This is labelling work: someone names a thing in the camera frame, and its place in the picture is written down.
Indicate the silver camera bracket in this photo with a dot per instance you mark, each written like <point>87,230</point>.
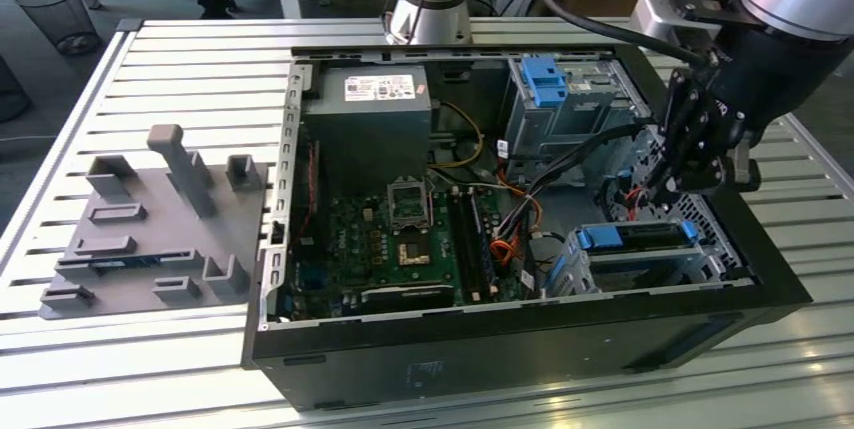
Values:
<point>650,16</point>

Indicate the black expansion slot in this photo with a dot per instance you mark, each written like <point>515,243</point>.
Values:
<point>407,295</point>

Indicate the grey power supply unit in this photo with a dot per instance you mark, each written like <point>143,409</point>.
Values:
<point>373,124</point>

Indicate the hard disk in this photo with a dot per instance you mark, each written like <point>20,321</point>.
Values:
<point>600,239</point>

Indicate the black PC case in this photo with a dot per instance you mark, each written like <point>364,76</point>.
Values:
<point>467,349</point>

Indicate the black RAM slot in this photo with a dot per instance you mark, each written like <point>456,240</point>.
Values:
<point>459,249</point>

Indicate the grey metal drive cage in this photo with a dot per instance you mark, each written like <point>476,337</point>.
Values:
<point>554,134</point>

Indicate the metal disk bay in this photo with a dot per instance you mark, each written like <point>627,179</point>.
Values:
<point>640,269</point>

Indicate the grey parts rack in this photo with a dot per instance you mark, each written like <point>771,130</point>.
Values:
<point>153,229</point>

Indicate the RAM stick on rack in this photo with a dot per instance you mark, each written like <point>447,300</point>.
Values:
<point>123,263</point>

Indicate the CPU socket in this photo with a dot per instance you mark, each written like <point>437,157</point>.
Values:
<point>413,254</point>

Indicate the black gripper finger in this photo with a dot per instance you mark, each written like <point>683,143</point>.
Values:
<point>690,149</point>
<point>746,169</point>

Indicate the round grey speaker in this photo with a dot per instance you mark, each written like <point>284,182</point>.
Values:
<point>548,249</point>

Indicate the green motherboard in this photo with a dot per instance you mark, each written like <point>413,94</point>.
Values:
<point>360,249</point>

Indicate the RAM stick in slot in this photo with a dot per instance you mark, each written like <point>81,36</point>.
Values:
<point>482,244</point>

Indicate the black mesh wastebasket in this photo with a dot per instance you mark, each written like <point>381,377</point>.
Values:
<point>56,14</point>

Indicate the blue drive latch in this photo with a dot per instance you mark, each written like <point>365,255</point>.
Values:
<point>543,84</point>

